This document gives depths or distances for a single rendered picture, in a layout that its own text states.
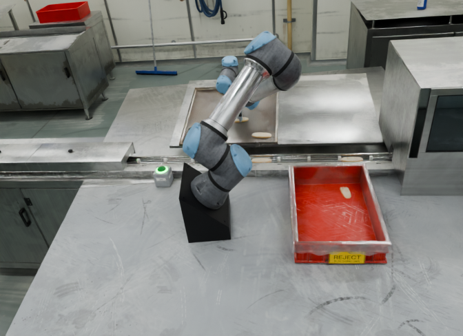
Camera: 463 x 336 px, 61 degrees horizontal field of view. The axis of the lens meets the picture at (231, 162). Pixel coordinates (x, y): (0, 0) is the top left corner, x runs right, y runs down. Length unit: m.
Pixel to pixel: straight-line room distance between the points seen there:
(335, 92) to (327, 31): 2.96
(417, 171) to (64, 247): 1.44
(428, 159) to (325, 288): 0.66
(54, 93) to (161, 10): 1.89
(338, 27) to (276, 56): 3.76
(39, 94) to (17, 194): 2.48
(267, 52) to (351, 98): 0.90
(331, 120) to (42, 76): 3.28
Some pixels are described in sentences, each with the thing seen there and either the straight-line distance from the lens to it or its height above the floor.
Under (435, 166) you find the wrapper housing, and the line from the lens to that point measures 1.74.
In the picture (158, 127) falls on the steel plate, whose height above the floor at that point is 0.82.
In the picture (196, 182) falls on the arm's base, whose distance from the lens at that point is 1.50.
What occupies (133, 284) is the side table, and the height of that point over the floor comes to 0.82.
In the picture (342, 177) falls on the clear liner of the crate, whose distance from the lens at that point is 1.78.
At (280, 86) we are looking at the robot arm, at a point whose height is 1.29.
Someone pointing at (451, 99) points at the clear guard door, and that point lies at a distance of 1.60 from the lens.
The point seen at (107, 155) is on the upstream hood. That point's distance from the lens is 2.03.
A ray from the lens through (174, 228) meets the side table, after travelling 1.65.
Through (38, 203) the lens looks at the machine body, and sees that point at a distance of 2.36.
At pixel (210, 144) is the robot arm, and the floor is 1.21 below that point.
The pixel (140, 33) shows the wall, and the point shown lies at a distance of 5.83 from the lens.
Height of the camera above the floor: 1.93
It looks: 34 degrees down
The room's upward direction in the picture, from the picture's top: 7 degrees counter-clockwise
